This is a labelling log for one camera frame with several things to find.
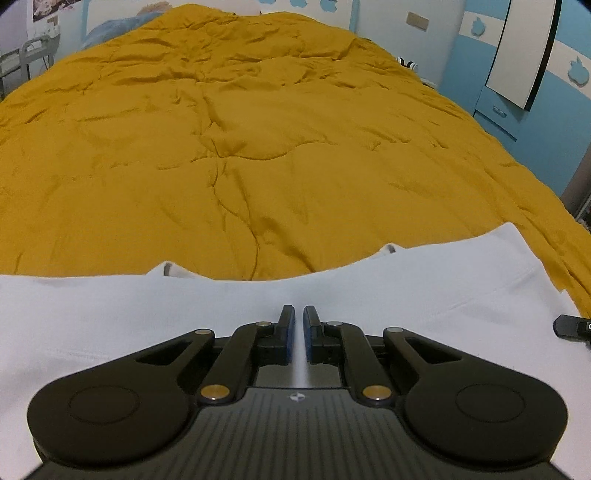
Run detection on mustard yellow quilt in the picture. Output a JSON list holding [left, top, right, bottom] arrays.
[[0, 4, 591, 319]]

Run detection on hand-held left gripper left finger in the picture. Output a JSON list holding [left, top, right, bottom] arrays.
[[129, 305, 295, 403]]

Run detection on wall poster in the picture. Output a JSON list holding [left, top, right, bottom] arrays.
[[30, 0, 85, 21]]

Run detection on grey metal rack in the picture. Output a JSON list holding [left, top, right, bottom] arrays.
[[0, 38, 61, 100]]

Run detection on white printed sweatshirt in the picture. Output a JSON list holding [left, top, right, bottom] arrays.
[[0, 222, 591, 462]]

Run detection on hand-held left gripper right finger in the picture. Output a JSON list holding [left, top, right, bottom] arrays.
[[303, 305, 467, 403]]

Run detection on blue and white wardrobe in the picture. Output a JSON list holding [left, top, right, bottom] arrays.
[[438, 0, 591, 195]]

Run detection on black framed mirror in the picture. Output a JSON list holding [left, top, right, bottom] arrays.
[[485, 0, 557, 110]]

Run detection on blue pillow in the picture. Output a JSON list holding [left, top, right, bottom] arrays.
[[83, 10, 162, 48]]

